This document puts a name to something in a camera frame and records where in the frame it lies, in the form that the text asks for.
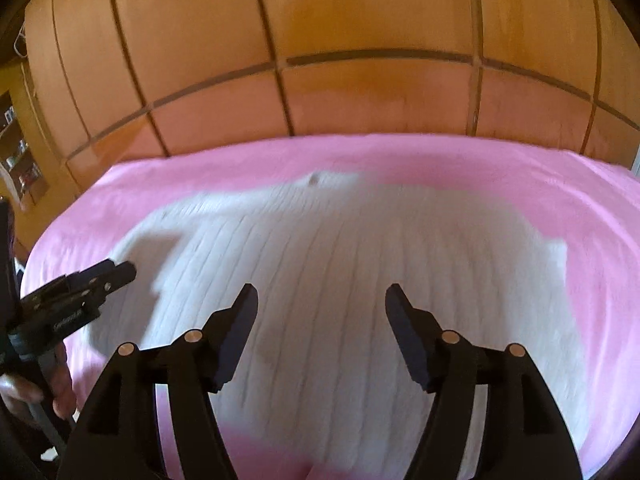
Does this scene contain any wooden panelled wardrobe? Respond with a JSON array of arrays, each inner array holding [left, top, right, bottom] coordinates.
[[22, 0, 640, 177]]

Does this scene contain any pink bed sheet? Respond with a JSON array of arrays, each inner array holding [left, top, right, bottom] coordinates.
[[22, 132, 640, 480]]

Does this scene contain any wall shelf with small items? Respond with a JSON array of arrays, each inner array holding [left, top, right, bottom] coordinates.
[[0, 89, 51, 207]]

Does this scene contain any person's left hand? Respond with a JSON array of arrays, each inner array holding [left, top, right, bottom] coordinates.
[[0, 343, 77, 421]]

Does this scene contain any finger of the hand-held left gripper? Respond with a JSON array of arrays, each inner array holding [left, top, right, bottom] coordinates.
[[69, 259, 137, 307]]

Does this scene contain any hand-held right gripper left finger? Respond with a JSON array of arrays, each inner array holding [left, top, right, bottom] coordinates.
[[57, 283, 259, 480]]

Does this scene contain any white ribbed sweater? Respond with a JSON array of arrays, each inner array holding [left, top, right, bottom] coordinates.
[[82, 170, 590, 480]]

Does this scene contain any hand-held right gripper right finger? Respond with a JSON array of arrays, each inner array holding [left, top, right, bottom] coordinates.
[[384, 283, 583, 480]]

